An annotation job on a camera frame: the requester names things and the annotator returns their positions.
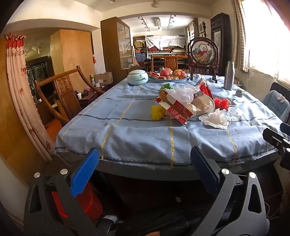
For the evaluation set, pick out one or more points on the red striped snack packet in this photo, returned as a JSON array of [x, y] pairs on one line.
[[205, 88]]

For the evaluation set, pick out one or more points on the pale green ceramic jar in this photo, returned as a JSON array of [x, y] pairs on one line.
[[137, 78]]

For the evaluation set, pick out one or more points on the red tassel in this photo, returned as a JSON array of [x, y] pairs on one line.
[[221, 103]]

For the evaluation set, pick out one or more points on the blue fruit plate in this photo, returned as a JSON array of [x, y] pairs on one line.
[[158, 78]]

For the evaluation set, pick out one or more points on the dark lattice display cabinet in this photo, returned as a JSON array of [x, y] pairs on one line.
[[40, 72]]

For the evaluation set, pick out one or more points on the grey padded chair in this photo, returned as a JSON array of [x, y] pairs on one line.
[[275, 99]]

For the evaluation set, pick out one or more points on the white dust cover cloth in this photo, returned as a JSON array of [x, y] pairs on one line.
[[167, 40]]

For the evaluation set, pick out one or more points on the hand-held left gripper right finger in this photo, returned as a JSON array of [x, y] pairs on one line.
[[204, 172]]

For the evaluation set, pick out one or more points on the dark grey oval table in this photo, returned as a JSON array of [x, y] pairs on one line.
[[158, 173]]

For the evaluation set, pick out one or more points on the white tissue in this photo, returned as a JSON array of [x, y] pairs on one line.
[[214, 120]]

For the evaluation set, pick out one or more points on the glass door wooden cabinet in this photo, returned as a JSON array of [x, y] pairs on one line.
[[108, 45]]

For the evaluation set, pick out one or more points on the beige window curtain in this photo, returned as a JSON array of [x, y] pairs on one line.
[[240, 34]]

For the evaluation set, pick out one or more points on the white mug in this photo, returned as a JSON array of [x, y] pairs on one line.
[[79, 95]]

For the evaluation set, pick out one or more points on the pink floral curtain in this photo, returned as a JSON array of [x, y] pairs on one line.
[[20, 90]]

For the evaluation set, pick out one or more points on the clear plastic cup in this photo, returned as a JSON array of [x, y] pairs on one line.
[[234, 113]]

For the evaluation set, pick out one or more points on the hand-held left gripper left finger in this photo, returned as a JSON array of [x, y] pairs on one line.
[[83, 172]]

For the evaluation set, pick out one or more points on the green spray can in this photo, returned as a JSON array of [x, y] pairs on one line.
[[92, 79]]

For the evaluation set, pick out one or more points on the red and white paper box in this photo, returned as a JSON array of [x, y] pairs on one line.
[[176, 111]]

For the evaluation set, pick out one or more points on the carved wooden chair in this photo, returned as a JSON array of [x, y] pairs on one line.
[[170, 62]]

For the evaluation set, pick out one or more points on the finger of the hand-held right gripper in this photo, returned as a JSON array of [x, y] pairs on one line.
[[274, 137], [286, 128]]

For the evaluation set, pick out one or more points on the carved wooden armchair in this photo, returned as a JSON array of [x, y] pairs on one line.
[[64, 90]]

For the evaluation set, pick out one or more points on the white plastic bag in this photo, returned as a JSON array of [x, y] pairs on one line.
[[183, 95]]

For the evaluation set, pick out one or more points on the cardboard box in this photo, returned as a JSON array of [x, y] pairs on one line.
[[104, 78]]

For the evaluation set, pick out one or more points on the stainless steel bottle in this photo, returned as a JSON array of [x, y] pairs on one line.
[[229, 77]]

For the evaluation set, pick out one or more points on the dark wooden side table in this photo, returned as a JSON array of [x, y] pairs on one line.
[[90, 97]]

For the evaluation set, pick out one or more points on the dark carved framed panel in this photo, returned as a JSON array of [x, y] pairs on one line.
[[223, 25]]

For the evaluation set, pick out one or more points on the round embroidered table screen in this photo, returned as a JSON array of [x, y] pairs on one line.
[[202, 51]]

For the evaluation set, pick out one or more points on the beige paper cup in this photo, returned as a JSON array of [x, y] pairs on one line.
[[204, 105]]

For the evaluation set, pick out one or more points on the orange red round fruit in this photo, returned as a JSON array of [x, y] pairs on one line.
[[179, 73]]

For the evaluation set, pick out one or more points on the blue checked tablecloth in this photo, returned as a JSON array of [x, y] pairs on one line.
[[136, 127]]

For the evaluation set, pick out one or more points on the red plastic mesh basket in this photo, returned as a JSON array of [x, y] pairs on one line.
[[90, 204]]

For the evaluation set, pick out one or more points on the plywood wardrobe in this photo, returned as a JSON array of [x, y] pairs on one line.
[[72, 52]]

